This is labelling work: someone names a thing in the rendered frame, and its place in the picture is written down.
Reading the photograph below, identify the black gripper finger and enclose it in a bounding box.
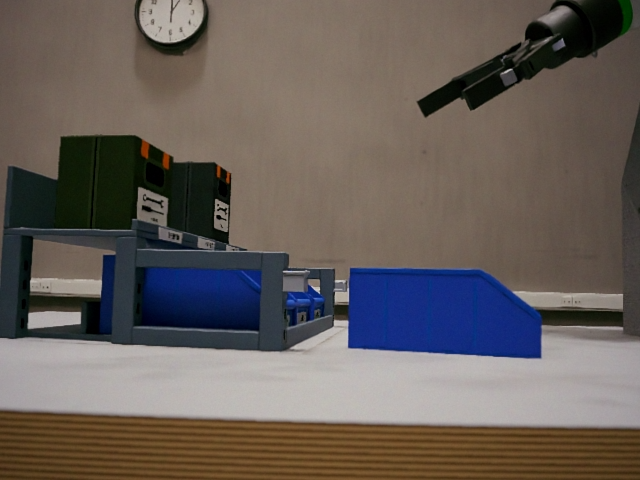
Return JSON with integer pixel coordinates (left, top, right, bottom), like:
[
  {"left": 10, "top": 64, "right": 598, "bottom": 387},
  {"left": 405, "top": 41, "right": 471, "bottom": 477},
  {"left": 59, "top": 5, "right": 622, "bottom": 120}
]
[
  {"left": 417, "top": 42, "right": 522, "bottom": 117},
  {"left": 461, "top": 34, "right": 567, "bottom": 111}
]

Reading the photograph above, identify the grey metal shelf rack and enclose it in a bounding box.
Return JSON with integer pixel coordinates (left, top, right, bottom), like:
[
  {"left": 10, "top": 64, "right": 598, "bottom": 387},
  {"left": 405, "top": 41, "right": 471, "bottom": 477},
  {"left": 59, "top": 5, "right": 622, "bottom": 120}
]
[{"left": 0, "top": 165, "right": 348, "bottom": 352}]

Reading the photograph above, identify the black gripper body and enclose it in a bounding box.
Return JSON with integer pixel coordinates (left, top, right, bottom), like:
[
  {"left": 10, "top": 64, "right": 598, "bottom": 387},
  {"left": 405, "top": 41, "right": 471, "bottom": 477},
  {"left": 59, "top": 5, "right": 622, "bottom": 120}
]
[{"left": 525, "top": 6, "right": 588, "bottom": 69}]

